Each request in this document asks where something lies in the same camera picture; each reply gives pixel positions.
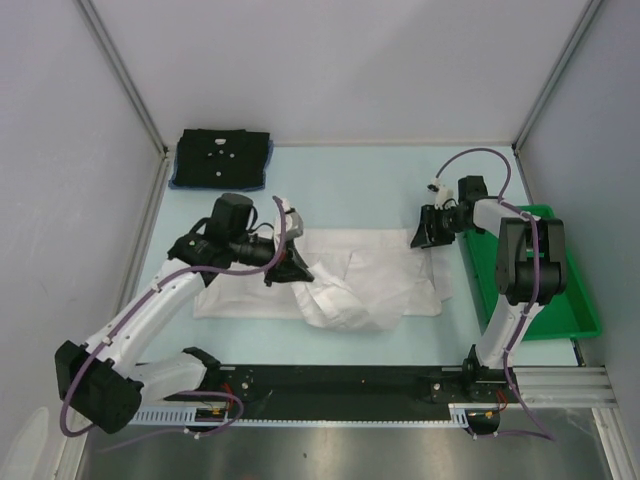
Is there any right aluminium frame post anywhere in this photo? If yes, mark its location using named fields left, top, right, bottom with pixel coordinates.
left=511, top=0, right=605, bottom=156

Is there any light blue cable duct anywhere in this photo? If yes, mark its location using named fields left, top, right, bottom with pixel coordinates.
left=129, top=406, right=469, bottom=428

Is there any left aluminium frame post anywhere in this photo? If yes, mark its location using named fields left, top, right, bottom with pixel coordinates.
left=75, top=0, right=169, bottom=157

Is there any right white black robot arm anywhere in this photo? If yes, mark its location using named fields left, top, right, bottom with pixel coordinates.
left=410, top=176, right=568, bottom=402

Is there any aluminium frame post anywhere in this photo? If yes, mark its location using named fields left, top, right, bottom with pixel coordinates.
left=511, top=0, right=605, bottom=156
left=75, top=0, right=169, bottom=157

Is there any white long sleeve shirt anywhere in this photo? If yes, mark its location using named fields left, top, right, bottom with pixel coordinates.
left=193, top=229, right=453, bottom=331

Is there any aluminium front rail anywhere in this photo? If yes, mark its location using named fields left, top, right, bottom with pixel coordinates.
left=124, top=364, right=615, bottom=407

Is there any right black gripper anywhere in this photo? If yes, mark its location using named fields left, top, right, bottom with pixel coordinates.
left=411, top=204, right=475, bottom=248

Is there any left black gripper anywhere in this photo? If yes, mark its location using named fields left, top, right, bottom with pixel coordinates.
left=229, top=233, right=313, bottom=287

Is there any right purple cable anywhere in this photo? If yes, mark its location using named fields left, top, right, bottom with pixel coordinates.
left=434, top=147, right=556, bottom=442

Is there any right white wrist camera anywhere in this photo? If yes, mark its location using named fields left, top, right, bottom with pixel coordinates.
left=427, top=178, right=454, bottom=210

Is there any green plastic tray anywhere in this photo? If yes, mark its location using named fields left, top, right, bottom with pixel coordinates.
left=460, top=205, right=602, bottom=340

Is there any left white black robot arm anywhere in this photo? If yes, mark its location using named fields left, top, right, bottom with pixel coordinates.
left=54, top=193, right=314, bottom=438

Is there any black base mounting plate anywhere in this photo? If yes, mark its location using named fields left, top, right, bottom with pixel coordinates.
left=167, top=365, right=516, bottom=422

